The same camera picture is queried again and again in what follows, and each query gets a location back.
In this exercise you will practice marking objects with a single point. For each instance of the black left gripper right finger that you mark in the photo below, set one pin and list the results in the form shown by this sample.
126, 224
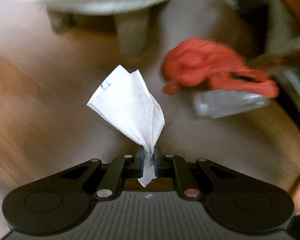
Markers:
157, 157

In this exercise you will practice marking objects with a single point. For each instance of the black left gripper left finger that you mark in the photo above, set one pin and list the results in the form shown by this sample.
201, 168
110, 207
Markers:
140, 160

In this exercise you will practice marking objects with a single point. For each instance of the white tissue paper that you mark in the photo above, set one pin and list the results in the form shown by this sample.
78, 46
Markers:
124, 101

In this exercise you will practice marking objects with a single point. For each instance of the red plastic bag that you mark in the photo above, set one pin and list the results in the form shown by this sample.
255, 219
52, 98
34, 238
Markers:
195, 61

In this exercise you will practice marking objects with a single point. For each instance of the person's right hand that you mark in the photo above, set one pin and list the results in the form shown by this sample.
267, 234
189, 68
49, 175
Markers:
294, 193

